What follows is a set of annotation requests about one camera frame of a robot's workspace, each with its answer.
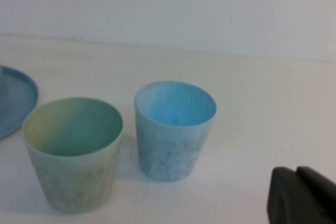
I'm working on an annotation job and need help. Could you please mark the light blue plastic cup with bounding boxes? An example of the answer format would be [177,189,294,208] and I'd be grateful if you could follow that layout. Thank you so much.
[133,81,218,184]

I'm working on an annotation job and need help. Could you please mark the green plastic cup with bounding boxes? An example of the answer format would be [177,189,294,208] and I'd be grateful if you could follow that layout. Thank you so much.
[22,97,124,215]

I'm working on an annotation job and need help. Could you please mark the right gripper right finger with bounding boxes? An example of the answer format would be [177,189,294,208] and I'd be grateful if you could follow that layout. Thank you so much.
[297,166,336,206]

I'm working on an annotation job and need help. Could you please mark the blue cup stand white caps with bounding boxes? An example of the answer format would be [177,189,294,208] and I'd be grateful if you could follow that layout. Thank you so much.
[0,65,39,141]

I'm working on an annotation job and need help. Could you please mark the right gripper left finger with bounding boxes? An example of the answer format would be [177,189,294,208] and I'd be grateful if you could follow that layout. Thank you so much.
[266,166,336,224]

